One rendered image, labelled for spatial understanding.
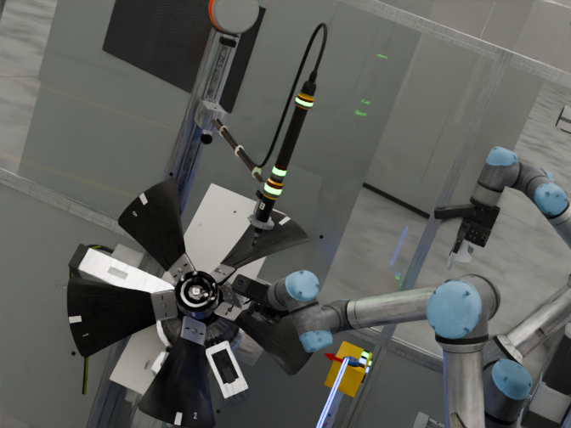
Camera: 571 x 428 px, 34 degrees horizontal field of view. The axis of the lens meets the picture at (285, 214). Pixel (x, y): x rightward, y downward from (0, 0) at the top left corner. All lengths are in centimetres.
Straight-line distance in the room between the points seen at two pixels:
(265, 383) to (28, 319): 95
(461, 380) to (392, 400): 130
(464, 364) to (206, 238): 111
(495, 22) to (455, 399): 647
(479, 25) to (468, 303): 648
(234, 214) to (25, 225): 98
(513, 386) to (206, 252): 99
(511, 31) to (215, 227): 570
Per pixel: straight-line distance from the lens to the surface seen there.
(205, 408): 256
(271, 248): 260
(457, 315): 203
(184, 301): 254
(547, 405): 247
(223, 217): 292
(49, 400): 382
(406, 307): 225
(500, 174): 259
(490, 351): 284
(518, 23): 830
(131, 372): 279
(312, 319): 224
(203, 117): 296
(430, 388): 333
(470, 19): 842
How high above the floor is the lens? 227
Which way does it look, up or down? 18 degrees down
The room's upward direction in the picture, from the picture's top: 20 degrees clockwise
